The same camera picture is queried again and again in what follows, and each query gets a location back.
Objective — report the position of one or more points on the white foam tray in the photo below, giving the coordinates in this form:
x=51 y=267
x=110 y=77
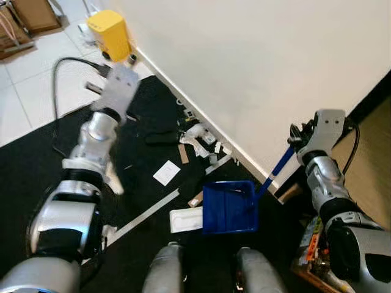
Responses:
x=185 y=221

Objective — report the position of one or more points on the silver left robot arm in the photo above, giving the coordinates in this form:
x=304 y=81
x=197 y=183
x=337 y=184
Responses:
x=91 y=146

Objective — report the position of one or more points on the black floor mat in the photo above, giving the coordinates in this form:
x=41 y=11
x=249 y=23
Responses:
x=36 y=162

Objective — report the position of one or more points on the short white tape strip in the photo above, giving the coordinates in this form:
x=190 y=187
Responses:
x=218 y=163

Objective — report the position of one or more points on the brown cardboard rubbish box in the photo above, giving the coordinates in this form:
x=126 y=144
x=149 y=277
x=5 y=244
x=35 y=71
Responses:
x=311 y=250

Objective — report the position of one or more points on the small brown cardboard strip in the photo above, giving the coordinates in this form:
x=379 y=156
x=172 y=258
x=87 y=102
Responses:
x=183 y=154

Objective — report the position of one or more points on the square white paper sheet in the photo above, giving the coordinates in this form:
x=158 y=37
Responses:
x=167 y=173

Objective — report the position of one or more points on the grey right robot leg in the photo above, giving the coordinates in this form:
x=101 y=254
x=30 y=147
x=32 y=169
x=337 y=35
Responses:
x=259 y=274

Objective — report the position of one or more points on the grey robot leg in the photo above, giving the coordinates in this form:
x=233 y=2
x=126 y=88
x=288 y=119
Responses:
x=259 y=274
x=164 y=271

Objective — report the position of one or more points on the long white tape strip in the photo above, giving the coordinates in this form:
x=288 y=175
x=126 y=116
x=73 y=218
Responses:
x=146 y=213

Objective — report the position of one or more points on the grey left robot leg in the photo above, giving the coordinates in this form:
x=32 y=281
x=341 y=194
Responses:
x=164 y=271

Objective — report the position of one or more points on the yellow plastic box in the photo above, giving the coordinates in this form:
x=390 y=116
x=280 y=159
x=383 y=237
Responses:
x=110 y=33

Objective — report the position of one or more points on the brown wooden furniture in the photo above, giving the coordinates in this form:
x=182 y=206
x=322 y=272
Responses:
x=30 y=18

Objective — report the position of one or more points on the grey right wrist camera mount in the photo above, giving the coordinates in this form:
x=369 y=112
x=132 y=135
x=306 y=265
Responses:
x=327 y=131

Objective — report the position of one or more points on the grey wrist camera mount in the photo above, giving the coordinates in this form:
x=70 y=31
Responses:
x=121 y=85
x=327 y=131

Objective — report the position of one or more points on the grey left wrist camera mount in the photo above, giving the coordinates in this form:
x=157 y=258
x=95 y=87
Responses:
x=121 y=85

